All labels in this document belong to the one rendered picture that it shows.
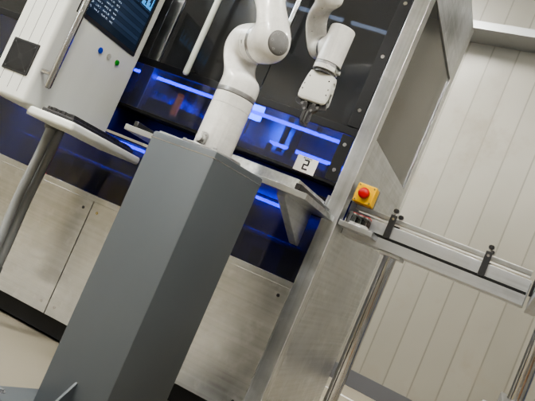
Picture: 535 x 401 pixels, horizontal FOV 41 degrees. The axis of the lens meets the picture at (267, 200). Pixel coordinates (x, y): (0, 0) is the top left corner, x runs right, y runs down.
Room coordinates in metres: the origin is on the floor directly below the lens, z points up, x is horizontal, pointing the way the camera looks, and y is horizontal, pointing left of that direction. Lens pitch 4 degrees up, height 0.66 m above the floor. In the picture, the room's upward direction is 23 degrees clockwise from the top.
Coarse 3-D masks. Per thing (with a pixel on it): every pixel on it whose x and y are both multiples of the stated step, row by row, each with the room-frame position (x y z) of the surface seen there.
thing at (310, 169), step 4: (300, 156) 2.63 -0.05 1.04; (304, 156) 2.62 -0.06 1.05; (296, 160) 2.63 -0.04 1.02; (300, 160) 2.63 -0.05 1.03; (304, 160) 2.62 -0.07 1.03; (312, 160) 2.61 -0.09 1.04; (296, 164) 2.63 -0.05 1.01; (300, 164) 2.62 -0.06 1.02; (312, 164) 2.61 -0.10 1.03; (316, 164) 2.60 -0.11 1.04; (292, 168) 2.63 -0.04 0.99; (296, 168) 2.63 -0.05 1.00; (300, 168) 2.62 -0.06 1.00; (304, 168) 2.62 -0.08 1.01; (308, 168) 2.61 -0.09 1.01; (312, 168) 2.61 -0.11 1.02; (304, 172) 2.62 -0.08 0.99; (308, 172) 2.61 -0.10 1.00; (312, 172) 2.61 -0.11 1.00
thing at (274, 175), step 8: (240, 160) 2.30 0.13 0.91; (248, 160) 2.29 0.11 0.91; (248, 168) 2.29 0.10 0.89; (256, 168) 2.28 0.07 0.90; (264, 168) 2.27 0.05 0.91; (264, 176) 2.27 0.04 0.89; (272, 176) 2.26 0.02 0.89; (280, 176) 2.25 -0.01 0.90; (288, 176) 2.24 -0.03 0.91; (288, 184) 2.24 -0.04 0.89; (304, 184) 2.28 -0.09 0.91; (312, 192) 2.38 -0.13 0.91; (320, 200) 2.49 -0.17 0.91
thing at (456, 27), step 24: (456, 0) 2.91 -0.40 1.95; (168, 24) 2.90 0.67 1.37; (456, 24) 3.08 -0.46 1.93; (456, 48) 3.27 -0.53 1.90; (168, 120) 2.84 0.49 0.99; (312, 120) 2.64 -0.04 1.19; (432, 120) 3.41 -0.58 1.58; (288, 168) 2.64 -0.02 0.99; (384, 168) 2.88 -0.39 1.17; (384, 192) 3.05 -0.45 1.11
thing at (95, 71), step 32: (32, 0) 2.45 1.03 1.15; (64, 0) 2.40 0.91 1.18; (96, 0) 2.50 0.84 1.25; (128, 0) 2.65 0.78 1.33; (160, 0) 2.82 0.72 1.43; (32, 32) 2.43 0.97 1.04; (64, 32) 2.43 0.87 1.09; (96, 32) 2.57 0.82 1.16; (128, 32) 2.72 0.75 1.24; (0, 64) 2.45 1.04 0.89; (32, 64) 2.41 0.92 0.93; (64, 64) 2.50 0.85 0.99; (96, 64) 2.64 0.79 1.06; (128, 64) 2.81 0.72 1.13; (32, 96) 2.42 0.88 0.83; (64, 96) 2.56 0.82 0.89; (96, 96) 2.72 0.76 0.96
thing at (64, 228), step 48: (0, 192) 3.05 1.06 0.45; (48, 192) 2.97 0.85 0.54; (48, 240) 2.93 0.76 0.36; (96, 240) 2.86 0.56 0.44; (336, 240) 2.64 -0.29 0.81; (0, 288) 2.98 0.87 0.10; (48, 288) 2.90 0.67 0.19; (240, 288) 2.63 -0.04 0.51; (288, 288) 2.58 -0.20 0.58; (336, 288) 2.93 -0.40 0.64; (240, 336) 2.61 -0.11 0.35; (336, 336) 3.28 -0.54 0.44; (192, 384) 2.64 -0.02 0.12; (240, 384) 2.58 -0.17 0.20; (288, 384) 2.82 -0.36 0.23
